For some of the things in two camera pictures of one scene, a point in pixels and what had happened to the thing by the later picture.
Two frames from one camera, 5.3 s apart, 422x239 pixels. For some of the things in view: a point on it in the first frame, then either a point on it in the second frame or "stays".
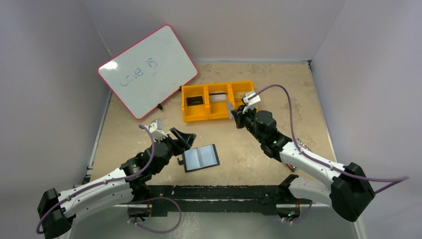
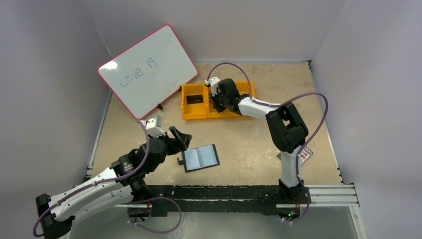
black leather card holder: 200,158 stays
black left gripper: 185,143 stays
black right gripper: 238,114 to 217,101
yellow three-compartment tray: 213,110 stays
